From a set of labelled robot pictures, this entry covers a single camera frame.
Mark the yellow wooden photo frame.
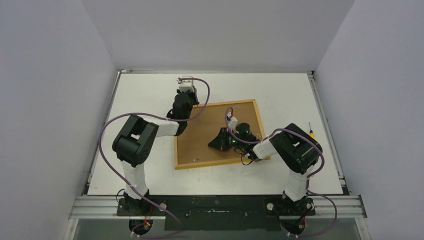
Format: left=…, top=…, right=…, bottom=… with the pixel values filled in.
left=174, top=99, right=265, bottom=170

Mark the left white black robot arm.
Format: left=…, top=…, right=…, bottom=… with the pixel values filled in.
left=112, top=86, right=199, bottom=216

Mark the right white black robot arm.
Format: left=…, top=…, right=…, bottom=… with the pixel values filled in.
left=207, top=122, right=322, bottom=215

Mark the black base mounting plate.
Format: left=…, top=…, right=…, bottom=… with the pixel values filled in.
left=116, top=195, right=316, bottom=231

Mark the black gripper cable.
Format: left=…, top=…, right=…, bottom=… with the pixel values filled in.
left=235, top=148, right=256, bottom=167

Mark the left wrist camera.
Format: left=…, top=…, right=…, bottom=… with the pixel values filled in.
left=177, top=78, right=195, bottom=93

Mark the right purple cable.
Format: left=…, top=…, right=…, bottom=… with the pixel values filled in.
left=224, top=106, right=338, bottom=239

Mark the purple cable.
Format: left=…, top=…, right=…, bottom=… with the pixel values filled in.
left=224, top=106, right=338, bottom=239
left=98, top=77, right=211, bottom=240

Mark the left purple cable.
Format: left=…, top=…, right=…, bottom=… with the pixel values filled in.
left=98, top=77, right=211, bottom=240

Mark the yellow handled screwdriver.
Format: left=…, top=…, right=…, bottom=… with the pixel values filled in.
left=308, top=122, right=315, bottom=139

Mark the aluminium rail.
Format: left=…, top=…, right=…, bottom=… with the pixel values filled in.
left=67, top=194, right=368, bottom=220

